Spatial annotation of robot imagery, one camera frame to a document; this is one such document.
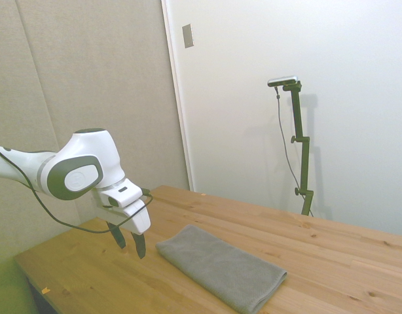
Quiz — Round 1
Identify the grey towel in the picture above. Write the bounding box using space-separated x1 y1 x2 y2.
155 224 289 314

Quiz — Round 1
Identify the grey camera on stand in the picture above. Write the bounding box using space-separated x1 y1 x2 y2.
267 75 301 88

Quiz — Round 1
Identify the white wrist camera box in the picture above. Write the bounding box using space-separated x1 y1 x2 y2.
100 181 145 209

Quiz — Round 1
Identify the grey wall plate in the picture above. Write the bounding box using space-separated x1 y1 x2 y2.
181 23 195 49

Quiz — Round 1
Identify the white door frame trim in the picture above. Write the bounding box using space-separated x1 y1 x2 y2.
160 0 196 192

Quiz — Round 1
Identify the dark green camera stand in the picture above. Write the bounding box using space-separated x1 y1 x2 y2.
282 81 315 217

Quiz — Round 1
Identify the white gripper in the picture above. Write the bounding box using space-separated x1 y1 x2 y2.
96 198 152 260

